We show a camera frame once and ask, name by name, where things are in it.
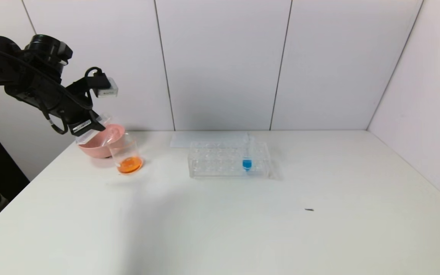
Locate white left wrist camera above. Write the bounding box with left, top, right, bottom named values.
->
left=96, top=78, right=119, bottom=98

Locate test tube with yellow pigment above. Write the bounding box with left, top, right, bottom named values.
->
left=75, top=114, right=110, bottom=146

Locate clear glass beaker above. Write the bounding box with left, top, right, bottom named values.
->
left=107, top=134, right=145, bottom=176

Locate clear acrylic test tube rack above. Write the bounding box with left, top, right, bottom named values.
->
left=188, top=139, right=271, bottom=179

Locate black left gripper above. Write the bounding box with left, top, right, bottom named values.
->
left=57, top=99, right=106, bottom=137

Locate white paper sheet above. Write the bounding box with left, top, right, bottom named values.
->
left=170, top=132, right=250, bottom=149

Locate pink bowl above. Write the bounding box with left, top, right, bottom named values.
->
left=78, top=124, right=126, bottom=159

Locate test tube with blue pigment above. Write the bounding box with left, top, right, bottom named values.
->
left=242, top=134, right=253, bottom=171

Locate thin black camera cable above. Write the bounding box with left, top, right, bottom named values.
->
left=85, top=67, right=104, bottom=83

